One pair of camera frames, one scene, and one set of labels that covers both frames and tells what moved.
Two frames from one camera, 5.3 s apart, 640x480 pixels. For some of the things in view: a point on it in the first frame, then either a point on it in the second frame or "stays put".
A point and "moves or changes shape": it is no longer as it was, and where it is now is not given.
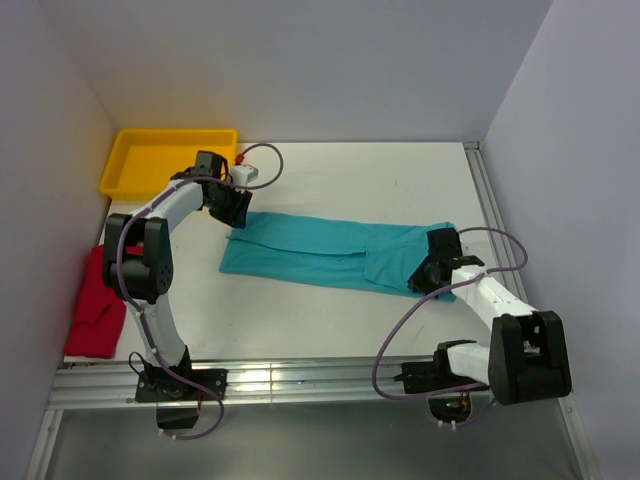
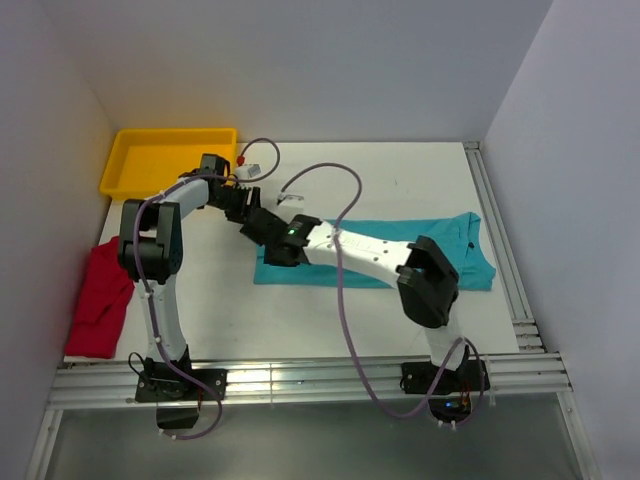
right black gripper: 418,280 → 270,258
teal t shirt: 382,256 moves or changes shape
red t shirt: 96,324 stays put
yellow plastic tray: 142,162 stays put
